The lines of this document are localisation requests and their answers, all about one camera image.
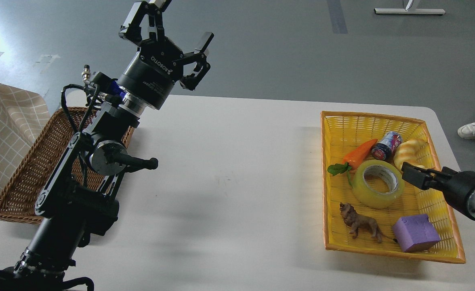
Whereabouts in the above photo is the beige checkered cloth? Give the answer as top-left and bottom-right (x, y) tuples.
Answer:
(0, 83), (50, 193)

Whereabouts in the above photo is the orange toy carrot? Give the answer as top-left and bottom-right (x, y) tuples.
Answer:
(327, 139), (378, 186)

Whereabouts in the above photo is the purple foam block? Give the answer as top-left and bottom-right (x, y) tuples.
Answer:
(391, 214), (441, 253)

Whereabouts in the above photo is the brown toy lion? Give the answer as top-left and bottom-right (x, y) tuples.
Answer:
(339, 202), (385, 243)

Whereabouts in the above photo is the yellow plastic basket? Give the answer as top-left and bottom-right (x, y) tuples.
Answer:
(321, 111), (465, 264)

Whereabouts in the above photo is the small soda can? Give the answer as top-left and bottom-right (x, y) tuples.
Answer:
(371, 131), (403, 161)

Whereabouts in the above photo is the yellow tape roll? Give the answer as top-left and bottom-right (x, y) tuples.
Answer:
(351, 160), (405, 209)

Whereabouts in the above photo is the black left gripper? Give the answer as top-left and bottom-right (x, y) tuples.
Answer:
(117, 0), (214, 110)

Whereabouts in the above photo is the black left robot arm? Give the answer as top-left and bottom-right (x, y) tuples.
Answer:
(0, 0), (214, 291)

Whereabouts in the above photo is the white metal stand base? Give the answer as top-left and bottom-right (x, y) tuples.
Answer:
(374, 0), (446, 15)

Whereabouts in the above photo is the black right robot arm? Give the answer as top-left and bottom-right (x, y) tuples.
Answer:
(401, 162), (475, 221)

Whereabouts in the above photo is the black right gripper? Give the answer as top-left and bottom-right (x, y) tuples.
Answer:
(401, 162), (475, 214)

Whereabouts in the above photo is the toy croissant bread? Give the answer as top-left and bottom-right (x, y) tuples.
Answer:
(393, 138), (428, 173)

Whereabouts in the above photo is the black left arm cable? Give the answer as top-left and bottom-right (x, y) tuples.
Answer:
(61, 83), (101, 134)

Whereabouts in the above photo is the brown wicker basket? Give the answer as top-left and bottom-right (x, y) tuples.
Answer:
(0, 107), (139, 224)

